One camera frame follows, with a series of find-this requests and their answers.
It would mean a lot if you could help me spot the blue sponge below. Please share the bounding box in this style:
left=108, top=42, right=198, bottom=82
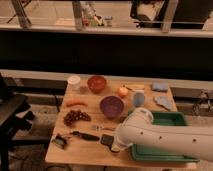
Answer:
left=152, top=82, right=169, bottom=92

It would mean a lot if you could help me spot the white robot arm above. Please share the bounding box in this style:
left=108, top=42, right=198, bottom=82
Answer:
left=111, top=107, right=213, bottom=162

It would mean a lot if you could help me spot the red bowl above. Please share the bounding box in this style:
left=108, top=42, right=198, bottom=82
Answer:
left=87, top=75, right=107, bottom=93

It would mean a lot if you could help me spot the bunch of dark grapes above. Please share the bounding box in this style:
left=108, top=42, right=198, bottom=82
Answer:
left=63, top=110, right=91, bottom=126

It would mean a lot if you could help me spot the grey blue cloth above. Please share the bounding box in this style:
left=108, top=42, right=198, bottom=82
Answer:
left=154, top=96, right=173, bottom=111

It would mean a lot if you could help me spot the black handled knife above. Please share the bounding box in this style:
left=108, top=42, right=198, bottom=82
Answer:
left=71, top=131, right=100, bottom=141

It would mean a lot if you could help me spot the white plastic cup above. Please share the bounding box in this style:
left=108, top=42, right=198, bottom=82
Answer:
left=67, top=75, right=81, bottom=91

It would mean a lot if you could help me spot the orange carrot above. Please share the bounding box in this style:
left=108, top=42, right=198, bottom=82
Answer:
left=65, top=100, right=88, bottom=107

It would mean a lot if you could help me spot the wooden table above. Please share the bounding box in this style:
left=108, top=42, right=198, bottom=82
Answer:
left=44, top=78, right=198, bottom=170

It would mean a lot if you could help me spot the purple bowl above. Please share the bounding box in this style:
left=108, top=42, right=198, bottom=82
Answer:
left=100, top=96, right=124, bottom=118

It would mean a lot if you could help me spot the black chair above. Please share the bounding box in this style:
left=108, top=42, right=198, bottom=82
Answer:
left=0, top=74, right=32, bottom=171

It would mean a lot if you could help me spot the red yellow apple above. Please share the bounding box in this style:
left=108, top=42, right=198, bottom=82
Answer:
left=118, top=87, right=129, bottom=98

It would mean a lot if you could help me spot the metal fork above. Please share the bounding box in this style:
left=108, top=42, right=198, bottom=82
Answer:
left=91, top=125, right=115, bottom=131

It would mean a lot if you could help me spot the green plastic tray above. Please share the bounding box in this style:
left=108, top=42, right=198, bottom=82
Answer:
left=128, top=110, right=200, bottom=163

